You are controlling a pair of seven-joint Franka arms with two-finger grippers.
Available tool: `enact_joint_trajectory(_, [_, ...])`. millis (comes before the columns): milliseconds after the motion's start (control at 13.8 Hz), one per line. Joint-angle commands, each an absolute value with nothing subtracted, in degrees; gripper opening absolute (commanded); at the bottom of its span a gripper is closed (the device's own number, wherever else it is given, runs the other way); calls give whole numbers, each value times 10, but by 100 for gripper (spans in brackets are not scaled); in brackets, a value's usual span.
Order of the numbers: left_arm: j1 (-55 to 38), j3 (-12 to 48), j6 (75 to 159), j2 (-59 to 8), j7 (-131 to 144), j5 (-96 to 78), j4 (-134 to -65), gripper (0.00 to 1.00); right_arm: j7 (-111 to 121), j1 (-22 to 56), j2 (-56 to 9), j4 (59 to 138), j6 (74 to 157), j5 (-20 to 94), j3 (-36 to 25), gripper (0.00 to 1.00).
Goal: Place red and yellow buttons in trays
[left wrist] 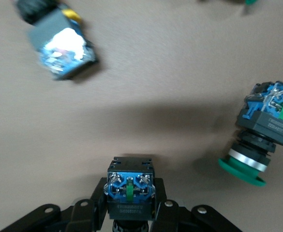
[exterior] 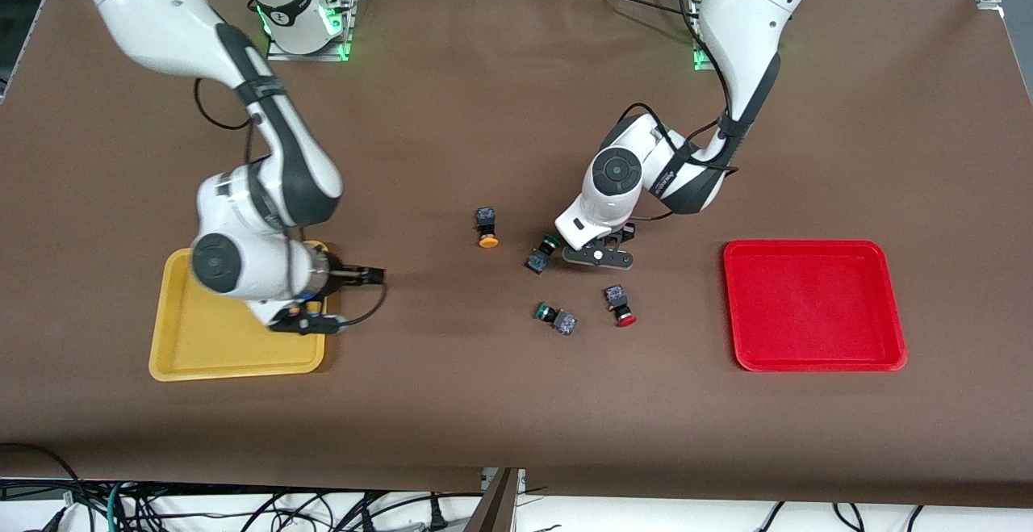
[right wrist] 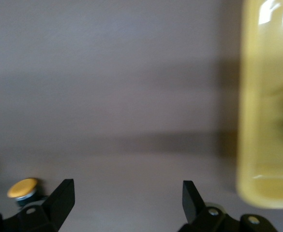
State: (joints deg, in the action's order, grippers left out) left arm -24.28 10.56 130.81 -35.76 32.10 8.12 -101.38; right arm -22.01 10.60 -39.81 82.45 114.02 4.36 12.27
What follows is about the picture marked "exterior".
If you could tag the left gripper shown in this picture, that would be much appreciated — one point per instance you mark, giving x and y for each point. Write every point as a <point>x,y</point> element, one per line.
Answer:
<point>628,232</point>

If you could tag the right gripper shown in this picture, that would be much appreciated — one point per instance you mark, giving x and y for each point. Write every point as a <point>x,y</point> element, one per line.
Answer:
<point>349,275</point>

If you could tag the red push button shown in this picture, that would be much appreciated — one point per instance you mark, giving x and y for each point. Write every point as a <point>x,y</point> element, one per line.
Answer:
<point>617,299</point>

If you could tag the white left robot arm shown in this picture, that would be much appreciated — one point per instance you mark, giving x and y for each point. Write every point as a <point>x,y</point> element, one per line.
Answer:
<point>742,15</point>

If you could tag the green push button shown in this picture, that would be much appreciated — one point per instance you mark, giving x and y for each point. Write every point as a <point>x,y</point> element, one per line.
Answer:
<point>539,260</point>
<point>561,322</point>

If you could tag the yellow plastic tray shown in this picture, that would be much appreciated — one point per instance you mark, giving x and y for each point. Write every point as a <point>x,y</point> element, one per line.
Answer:
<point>210,346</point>

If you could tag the brown table mat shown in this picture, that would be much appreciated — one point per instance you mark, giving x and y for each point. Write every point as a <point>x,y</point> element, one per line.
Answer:
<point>516,112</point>

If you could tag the red plastic tray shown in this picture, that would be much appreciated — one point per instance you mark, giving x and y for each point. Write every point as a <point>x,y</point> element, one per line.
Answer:
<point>811,306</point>

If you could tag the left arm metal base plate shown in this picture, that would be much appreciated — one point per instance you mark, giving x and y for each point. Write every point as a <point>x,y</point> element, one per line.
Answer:
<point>699,66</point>

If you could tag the silver metal bracket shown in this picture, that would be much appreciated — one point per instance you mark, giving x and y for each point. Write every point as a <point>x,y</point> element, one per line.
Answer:
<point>521,479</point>

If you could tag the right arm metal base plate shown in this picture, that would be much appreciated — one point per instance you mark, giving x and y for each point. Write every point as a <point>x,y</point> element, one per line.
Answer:
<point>343,49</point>

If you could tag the dark table support post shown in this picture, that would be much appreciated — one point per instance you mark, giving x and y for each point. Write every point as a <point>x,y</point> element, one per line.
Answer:
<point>496,508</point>

